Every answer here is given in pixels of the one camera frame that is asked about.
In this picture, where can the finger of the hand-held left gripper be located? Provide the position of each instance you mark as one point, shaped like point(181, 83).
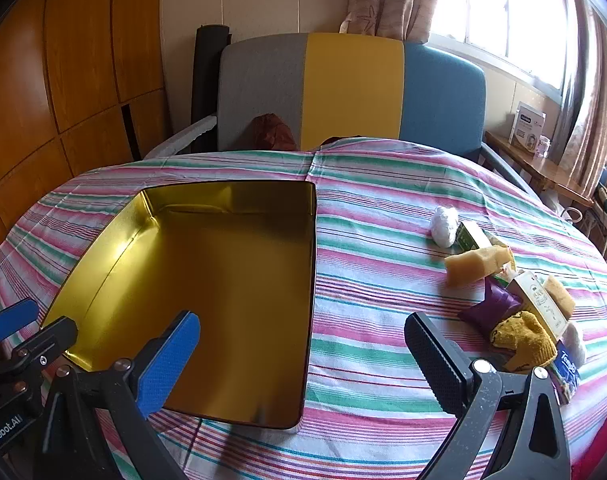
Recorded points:
point(8, 319)
point(48, 337)

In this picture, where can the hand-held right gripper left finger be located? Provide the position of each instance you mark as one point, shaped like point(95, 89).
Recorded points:
point(168, 360)

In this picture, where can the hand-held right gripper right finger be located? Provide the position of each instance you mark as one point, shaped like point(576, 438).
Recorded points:
point(433, 360)

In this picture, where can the purple packet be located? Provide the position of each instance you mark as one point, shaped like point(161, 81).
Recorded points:
point(493, 305)

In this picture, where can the gold tin box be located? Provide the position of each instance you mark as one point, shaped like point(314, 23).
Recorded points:
point(208, 285)

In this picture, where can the large yellow sponge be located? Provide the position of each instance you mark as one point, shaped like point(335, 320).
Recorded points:
point(471, 265)

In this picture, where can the cream carton box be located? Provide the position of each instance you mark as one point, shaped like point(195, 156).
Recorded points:
point(533, 300)

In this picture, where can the green carton box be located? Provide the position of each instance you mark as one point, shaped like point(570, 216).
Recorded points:
point(471, 237)

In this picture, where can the blue tissue pack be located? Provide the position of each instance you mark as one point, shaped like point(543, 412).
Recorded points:
point(566, 372)

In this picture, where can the white plastic bag ball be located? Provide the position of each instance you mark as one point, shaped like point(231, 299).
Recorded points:
point(443, 225)

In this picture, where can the small yellow sponge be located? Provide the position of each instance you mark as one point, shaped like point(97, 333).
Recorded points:
point(561, 295)

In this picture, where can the white tissue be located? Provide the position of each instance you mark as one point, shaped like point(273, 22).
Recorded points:
point(577, 342)

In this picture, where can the striped tablecloth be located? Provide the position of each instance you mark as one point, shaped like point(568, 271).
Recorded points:
point(383, 200)

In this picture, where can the red cloth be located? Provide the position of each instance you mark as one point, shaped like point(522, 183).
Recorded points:
point(591, 455)

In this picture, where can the wooden side table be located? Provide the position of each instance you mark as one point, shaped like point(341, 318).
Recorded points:
point(558, 180)

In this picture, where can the small pink jar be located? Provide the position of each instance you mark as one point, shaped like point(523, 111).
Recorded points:
point(543, 147)

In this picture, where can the brown bag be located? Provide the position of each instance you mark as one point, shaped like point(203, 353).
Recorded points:
point(271, 132)

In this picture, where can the white printed box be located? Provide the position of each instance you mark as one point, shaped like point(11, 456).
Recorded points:
point(526, 127)

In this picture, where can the blue round thing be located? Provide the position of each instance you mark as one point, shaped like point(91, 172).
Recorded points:
point(604, 176)

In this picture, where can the wooden wardrobe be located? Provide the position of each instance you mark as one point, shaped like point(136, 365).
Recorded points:
point(58, 60)

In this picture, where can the grey yellow blue chair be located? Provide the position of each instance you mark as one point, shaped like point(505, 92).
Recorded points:
point(353, 90)

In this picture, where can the pink grey curtain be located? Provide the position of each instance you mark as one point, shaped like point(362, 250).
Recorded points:
point(591, 110)

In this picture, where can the window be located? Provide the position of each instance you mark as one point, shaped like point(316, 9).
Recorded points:
point(503, 10)

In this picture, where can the floral patterned curtain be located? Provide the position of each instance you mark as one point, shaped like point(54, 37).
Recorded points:
point(383, 0)

